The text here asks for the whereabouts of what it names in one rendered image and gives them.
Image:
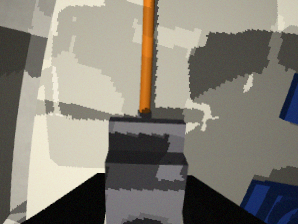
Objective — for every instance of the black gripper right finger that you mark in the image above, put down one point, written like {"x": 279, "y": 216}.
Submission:
{"x": 204, "y": 205}

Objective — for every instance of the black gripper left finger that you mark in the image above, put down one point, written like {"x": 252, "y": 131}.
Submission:
{"x": 83, "y": 205}

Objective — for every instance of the white flat rectangular deck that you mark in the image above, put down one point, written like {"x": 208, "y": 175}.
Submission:
{"x": 229, "y": 68}

